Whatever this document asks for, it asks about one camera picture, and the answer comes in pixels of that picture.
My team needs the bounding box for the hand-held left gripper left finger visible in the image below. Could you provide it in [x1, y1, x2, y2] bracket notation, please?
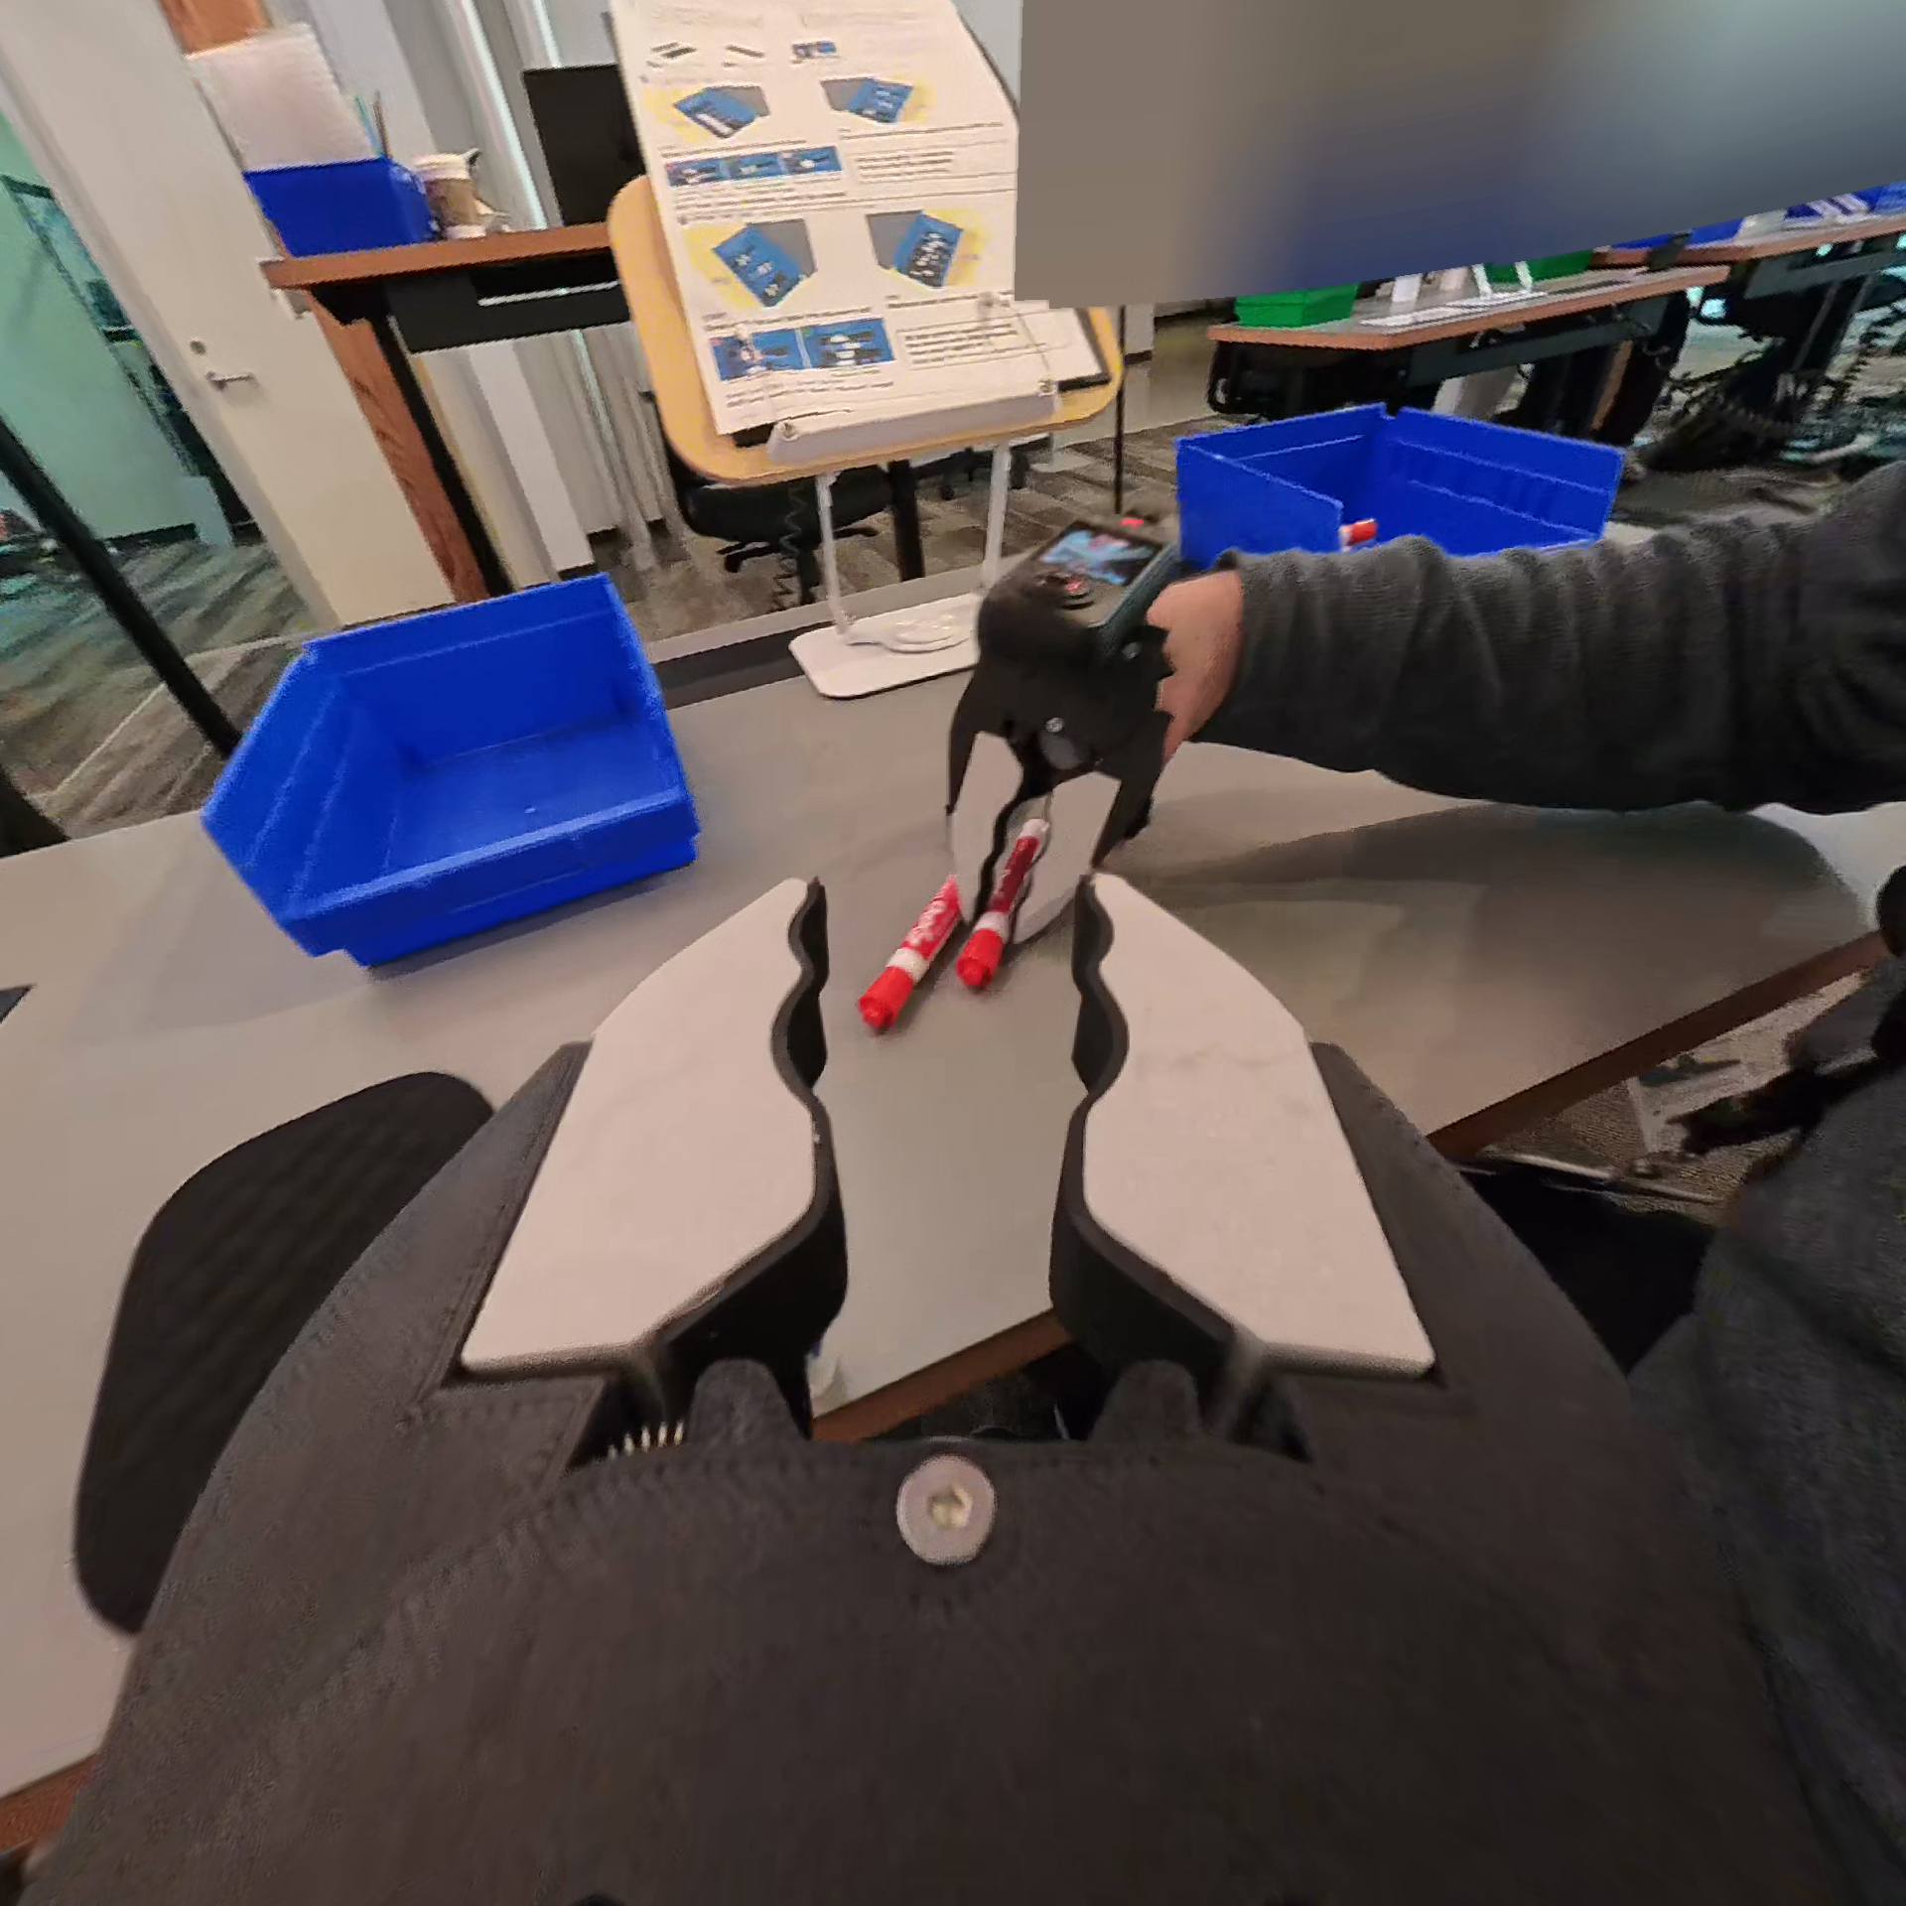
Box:
[462, 875, 851, 1374]

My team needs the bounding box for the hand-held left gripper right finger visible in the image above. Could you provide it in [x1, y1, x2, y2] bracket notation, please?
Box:
[1049, 871, 1439, 1372]

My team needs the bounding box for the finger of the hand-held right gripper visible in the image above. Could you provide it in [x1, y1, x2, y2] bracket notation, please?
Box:
[995, 813, 1099, 949]
[951, 781, 1037, 933]

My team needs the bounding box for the person's right forearm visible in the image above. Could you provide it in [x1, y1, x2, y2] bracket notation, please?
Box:
[1191, 461, 1906, 817]

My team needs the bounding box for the person's right hand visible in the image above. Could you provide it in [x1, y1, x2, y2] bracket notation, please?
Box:
[1143, 569, 1251, 765]

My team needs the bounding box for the white document stand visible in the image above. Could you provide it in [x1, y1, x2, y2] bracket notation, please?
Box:
[787, 429, 1051, 701]

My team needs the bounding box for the black office chair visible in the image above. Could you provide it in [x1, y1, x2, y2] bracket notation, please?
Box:
[667, 443, 955, 579]

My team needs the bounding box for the blue plastic bin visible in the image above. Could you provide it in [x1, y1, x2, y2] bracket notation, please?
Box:
[1173, 401, 1628, 571]
[200, 571, 705, 971]
[242, 156, 440, 259]

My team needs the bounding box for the wooden document board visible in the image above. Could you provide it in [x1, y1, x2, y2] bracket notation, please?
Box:
[605, 174, 1125, 487]

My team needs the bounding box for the printed instruction sheet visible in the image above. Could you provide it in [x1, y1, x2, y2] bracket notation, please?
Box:
[605, 0, 1099, 443]

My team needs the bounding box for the long wooden desk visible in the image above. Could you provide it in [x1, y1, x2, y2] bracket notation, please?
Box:
[1203, 211, 1906, 425]

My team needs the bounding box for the person's grey sweater torso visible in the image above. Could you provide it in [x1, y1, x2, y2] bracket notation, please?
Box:
[1626, 1065, 1906, 1906]

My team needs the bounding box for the black monitor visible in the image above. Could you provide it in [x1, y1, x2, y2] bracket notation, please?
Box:
[519, 60, 651, 227]

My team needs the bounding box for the wooden standing desk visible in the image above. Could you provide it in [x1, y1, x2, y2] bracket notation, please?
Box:
[260, 219, 635, 607]

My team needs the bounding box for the white door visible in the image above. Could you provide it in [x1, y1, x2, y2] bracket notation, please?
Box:
[0, 0, 374, 635]

